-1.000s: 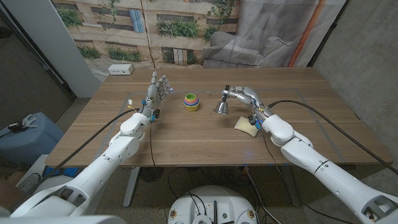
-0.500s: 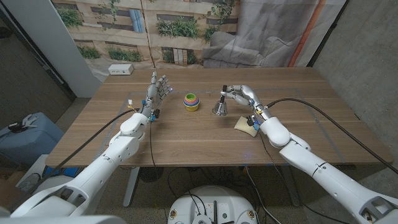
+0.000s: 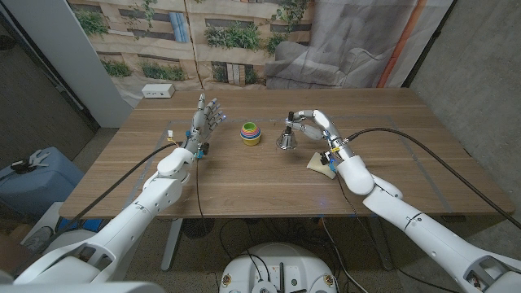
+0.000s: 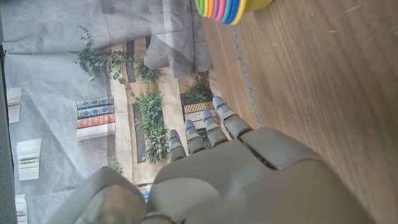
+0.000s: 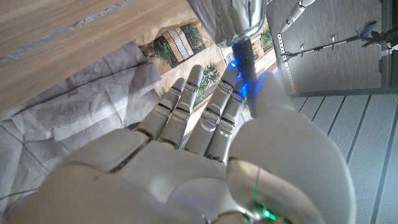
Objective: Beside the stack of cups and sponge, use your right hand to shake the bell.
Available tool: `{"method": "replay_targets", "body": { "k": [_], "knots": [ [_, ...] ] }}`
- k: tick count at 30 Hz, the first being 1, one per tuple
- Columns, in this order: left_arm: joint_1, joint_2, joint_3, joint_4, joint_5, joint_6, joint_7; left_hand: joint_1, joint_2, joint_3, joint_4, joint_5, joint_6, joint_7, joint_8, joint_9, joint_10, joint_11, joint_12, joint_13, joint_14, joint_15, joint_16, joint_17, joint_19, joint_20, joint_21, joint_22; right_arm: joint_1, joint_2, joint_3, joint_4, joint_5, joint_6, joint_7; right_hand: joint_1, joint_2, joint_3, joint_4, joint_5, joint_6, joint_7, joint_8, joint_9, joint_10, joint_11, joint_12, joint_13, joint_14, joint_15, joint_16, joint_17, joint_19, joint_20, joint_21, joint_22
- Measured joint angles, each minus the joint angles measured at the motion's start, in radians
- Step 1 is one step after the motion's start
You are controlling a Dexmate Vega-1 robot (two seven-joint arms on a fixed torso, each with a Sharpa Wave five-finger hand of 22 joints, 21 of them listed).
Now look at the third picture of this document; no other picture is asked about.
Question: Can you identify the black round mesh object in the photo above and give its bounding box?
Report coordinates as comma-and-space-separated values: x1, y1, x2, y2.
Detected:
182, 218, 216, 239

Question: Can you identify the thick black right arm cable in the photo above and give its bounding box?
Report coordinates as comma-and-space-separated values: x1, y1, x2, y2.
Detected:
345, 127, 521, 230

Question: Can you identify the black and white hand tool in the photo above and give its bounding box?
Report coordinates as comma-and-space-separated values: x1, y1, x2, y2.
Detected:
10, 148, 50, 172

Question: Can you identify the white power strip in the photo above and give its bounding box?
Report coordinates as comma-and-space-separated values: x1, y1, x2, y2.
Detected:
141, 83, 177, 99

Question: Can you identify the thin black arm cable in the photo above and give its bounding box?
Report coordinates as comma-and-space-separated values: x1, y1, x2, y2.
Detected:
334, 173, 359, 216
195, 156, 205, 221

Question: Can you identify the silver bell with black handle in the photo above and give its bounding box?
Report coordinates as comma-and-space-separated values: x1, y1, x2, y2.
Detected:
276, 112, 298, 151

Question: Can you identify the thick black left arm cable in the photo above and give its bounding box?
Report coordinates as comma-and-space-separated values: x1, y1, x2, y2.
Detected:
10, 141, 184, 280

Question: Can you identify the white robot torso base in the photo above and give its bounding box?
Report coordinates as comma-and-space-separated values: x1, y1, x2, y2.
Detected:
218, 242, 339, 293

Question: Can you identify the stack of rainbow plastic cups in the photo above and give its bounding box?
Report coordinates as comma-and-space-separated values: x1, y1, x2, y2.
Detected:
239, 121, 262, 147

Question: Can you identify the printed fabric backdrop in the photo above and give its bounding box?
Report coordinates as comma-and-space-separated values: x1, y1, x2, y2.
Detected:
67, 0, 455, 109

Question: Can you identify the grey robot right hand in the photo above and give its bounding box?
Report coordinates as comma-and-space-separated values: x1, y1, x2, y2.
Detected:
284, 108, 354, 163

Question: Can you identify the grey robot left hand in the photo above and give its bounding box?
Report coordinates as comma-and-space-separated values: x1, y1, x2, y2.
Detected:
185, 93, 227, 154

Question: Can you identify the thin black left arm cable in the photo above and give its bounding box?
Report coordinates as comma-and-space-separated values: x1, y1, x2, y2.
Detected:
195, 156, 205, 221

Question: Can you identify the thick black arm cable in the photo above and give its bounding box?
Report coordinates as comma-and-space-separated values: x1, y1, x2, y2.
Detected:
10, 141, 184, 280
345, 127, 521, 230

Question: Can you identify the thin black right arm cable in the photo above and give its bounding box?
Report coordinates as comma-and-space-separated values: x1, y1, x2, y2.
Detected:
334, 173, 359, 216

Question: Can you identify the white floor cable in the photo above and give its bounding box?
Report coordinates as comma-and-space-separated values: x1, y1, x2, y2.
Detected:
320, 217, 361, 293

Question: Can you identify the blue plastic bin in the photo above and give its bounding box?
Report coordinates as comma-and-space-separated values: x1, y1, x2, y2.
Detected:
0, 146, 85, 221

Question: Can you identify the white table leg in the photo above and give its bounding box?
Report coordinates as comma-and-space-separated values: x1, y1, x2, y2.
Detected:
160, 217, 184, 272
366, 215, 395, 272

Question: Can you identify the pale yellow sponge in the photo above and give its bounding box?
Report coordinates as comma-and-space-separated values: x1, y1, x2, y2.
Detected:
306, 151, 338, 181

